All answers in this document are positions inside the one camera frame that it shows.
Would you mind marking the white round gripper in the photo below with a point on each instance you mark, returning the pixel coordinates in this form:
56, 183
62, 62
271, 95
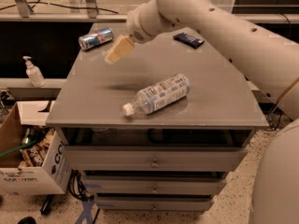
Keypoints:
135, 27

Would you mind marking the clear plastic water bottle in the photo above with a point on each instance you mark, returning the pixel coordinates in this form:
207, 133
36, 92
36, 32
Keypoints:
158, 95

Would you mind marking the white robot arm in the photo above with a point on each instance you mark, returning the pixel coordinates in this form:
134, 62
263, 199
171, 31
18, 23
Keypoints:
269, 61

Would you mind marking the white pump sanitizer bottle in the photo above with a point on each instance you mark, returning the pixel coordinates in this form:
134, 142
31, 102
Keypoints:
34, 73

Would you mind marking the dark blue snack bar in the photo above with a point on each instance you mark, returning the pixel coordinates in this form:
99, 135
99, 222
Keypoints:
189, 40

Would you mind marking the grey drawer cabinet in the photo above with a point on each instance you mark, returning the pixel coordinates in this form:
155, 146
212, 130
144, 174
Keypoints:
158, 130

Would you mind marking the blue silver redbull can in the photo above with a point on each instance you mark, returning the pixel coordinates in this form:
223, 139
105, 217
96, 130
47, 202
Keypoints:
96, 38

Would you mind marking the white cardboard box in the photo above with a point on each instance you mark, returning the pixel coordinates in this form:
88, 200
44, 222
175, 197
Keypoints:
16, 178

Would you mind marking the brown snack bag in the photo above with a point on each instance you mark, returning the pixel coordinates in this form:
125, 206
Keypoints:
37, 143

